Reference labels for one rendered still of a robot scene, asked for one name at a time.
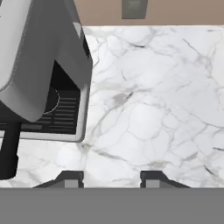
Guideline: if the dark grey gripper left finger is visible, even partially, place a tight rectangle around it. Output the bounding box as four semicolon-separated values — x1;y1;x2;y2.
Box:
32;171;85;189

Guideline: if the grey wall socket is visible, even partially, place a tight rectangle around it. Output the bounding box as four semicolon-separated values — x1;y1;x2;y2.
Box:
121;0;149;20

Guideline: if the grey coffee machine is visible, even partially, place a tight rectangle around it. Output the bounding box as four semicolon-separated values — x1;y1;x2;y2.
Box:
0;0;94;181

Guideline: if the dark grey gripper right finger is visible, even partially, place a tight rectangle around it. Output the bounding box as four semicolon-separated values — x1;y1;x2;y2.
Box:
139;170;192;189

